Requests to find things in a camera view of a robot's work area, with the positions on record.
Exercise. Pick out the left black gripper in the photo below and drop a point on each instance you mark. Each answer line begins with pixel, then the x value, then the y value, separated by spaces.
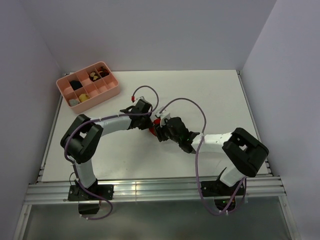
pixel 147 124

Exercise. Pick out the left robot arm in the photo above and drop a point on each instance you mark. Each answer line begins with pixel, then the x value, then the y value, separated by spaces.
pixel 83 136

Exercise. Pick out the yellow rolled sock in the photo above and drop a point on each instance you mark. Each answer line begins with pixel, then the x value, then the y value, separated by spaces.
pixel 83 97

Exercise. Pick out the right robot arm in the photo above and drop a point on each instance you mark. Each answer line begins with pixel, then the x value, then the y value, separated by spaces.
pixel 246 153

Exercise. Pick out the grey rolled sock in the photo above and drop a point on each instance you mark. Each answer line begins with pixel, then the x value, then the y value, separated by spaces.
pixel 73 102

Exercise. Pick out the pink plastic divided organizer box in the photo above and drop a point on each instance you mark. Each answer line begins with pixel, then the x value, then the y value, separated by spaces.
pixel 99 91

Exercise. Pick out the black rolled sock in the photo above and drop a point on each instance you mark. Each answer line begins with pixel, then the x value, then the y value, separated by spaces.
pixel 75 84

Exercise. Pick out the aluminium front frame rail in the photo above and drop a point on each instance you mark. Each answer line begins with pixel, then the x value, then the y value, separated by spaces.
pixel 170 189

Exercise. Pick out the red Santa sock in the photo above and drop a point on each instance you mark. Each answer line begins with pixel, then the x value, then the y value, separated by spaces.
pixel 156 128

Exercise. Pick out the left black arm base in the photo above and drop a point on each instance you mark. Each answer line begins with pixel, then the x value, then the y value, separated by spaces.
pixel 90 199

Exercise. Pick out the dark red-black rolled sock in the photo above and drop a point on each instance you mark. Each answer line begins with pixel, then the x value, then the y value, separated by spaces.
pixel 103 71

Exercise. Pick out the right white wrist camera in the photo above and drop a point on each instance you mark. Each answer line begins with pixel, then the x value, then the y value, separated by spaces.
pixel 162 114

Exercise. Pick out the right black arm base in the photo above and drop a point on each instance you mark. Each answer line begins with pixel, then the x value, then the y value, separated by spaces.
pixel 222 194

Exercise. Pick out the brown and cream rolled sock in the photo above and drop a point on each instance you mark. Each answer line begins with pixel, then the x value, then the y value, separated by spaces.
pixel 94 76

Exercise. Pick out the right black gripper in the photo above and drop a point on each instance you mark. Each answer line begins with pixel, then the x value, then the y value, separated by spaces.
pixel 160 132

